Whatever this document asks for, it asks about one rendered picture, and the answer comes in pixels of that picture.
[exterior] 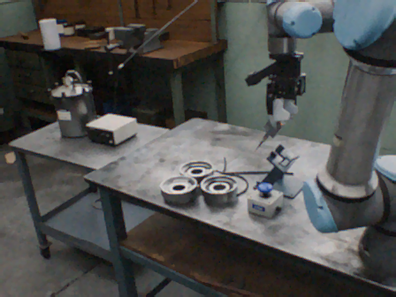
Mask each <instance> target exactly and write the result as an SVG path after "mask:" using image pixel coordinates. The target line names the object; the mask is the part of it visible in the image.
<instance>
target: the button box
mask: <svg viewBox="0 0 396 297"><path fill-rule="evenodd" d="M282 207H283V193H282V192H277V191H274V190H272V191H271V192H268V193H267V195H263V193H262V192H259V191H258V189H256V190H255V192H253V193H252V194H251V195H250V196H249V197H248V198H247V212H250V213H252V214H256V215H259V216H261V217H265V218H269V219H271V218H272V217H274V215H275V214H277V213H278V211H281V208H282Z"/></svg>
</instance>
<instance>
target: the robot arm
mask: <svg viewBox="0 0 396 297"><path fill-rule="evenodd" d="M266 7H267V18H268V51H269V59H271V60H276V61H275V62H274V63H273V64H270V65H268V66H266V67H264V68H263V69H262V70H260V71H259V72H257V71H254V72H252V73H250V75H248V76H247V78H246V79H244V81H245V82H246V83H247V86H248V87H249V86H255V85H258V84H259V82H262V79H265V78H266V77H268V76H269V78H268V80H267V82H266V109H267V114H268V116H269V119H270V123H271V125H272V127H273V128H274V130H275V131H277V124H278V123H277V122H278V121H284V120H289V118H290V115H293V114H296V112H298V109H297V107H296V106H295V105H292V104H291V102H290V100H292V101H295V96H297V95H298V96H301V95H303V93H306V74H303V73H301V60H302V59H303V53H296V50H297V44H298V39H309V38H311V37H312V36H313V35H315V34H323V33H335V36H336V37H337V39H338V40H339V43H340V44H341V45H342V49H343V51H344V53H345V54H346V56H347V57H348V58H350V60H349V64H348V67H347V70H346V79H345V83H344V87H343V88H344V89H343V93H342V96H341V99H340V106H339V112H338V116H337V122H336V125H335V128H334V132H333V139H332V142H331V147H330V154H329V157H328V159H326V160H325V161H323V162H322V163H321V164H320V165H319V168H318V170H317V174H316V177H315V178H314V179H312V178H309V179H307V180H304V183H303V186H302V192H303V198H304V205H305V207H306V211H307V212H308V217H309V219H310V221H311V224H312V225H313V226H314V227H315V228H316V229H317V230H318V232H321V233H329V232H335V233H337V232H343V231H347V230H351V229H355V228H364V227H365V230H364V232H362V236H361V237H360V239H359V242H358V254H359V256H360V258H361V259H362V260H363V261H364V263H366V264H368V266H369V267H371V268H373V269H374V270H378V271H380V272H382V273H384V274H390V275H393V276H396V156H381V157H379V158H378V159H377V156H378V154H379V150H380V147H381V144H382V142H383V138H384V135H385V131H386V127H387V125H388V122H389V120H390V115H391V113H392V109H393V104H394V102H395V99H396V0H320V1H317V0H313V1H307V2H299V0H268V3H267V5H266ZM303 80H304V86H303ZM275 97H276V99H275Z"/></svg>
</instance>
